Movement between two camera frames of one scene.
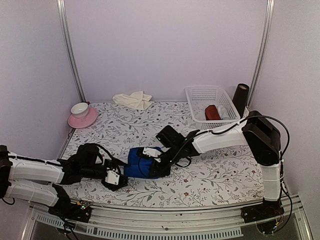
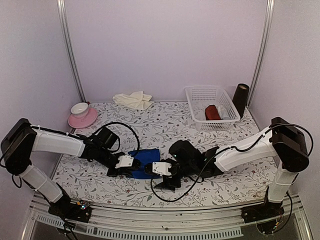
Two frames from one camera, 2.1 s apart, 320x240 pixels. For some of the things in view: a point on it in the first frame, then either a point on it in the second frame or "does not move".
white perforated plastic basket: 198,97 does not move
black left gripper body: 88,171 to 103,156
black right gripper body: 174,155 to 188,169
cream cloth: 136,99 does not move
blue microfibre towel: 139,164 does not move
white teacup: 79,109 does not move
